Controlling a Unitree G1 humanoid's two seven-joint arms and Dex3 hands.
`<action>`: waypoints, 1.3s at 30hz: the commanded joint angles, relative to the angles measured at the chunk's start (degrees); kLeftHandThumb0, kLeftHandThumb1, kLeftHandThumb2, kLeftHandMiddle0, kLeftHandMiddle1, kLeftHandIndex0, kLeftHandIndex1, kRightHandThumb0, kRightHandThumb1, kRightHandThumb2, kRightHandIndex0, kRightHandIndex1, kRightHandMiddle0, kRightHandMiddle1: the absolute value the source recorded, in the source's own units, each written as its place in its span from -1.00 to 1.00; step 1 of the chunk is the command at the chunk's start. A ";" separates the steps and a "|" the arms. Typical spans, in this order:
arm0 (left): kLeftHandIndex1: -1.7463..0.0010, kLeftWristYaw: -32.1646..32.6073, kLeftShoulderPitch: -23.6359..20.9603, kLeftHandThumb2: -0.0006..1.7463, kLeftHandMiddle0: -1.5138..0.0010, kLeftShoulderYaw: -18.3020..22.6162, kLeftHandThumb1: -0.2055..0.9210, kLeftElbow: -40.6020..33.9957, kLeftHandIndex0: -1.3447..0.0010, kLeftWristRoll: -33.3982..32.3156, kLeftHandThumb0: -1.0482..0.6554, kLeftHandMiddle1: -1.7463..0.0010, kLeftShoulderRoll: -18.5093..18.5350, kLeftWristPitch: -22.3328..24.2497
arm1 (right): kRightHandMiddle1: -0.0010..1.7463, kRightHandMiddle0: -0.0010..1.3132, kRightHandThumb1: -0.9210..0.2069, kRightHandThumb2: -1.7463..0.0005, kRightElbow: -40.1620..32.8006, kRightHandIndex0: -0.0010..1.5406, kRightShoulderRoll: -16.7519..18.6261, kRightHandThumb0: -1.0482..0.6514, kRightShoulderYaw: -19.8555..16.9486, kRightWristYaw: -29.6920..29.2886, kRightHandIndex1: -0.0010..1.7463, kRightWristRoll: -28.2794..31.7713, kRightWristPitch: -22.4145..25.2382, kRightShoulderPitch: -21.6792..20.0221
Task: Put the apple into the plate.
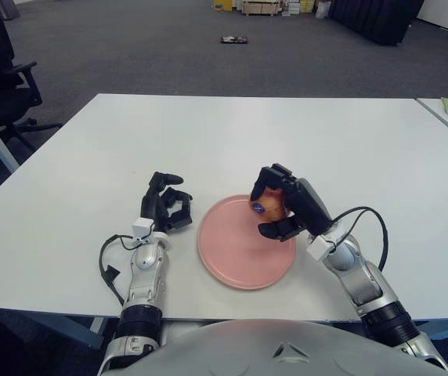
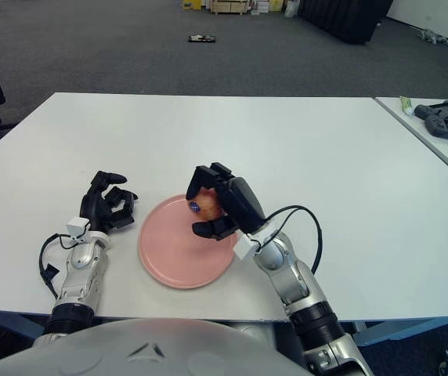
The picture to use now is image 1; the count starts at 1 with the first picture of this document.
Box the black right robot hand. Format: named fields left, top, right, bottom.
left=249, top=163, right=334, bottom=240

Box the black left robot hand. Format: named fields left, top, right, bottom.
left=140, top=171, right=193, bottom=233

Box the red yellow apple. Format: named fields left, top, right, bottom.
left=250, top=186, right=292, bottom=225

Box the pink round plate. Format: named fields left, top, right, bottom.
left=197, top=193, right=298, bottom=291

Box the white grey robot torso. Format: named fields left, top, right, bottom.
left=117, top=319, right=444, bottom=376

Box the black fabric partition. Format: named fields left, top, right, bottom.
left=327, top=0, right=425, bottom=48

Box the wooden crate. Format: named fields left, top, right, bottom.
left=241, top=0, right=284, bottom=17

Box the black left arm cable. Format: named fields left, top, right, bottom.
left=99, top=233, right=137, bottom=305

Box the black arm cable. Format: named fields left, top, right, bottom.
left=331, top=206, right=390, bottom=272
left=99, top=233, right=137, bottom=305

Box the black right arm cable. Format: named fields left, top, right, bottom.
left=331, top=206, right=390, bottom=272

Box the blue grey table frame beam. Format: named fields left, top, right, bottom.
left=23, top=313, right=110, bottom=349
left=414, top=319, right=448, bottom=342

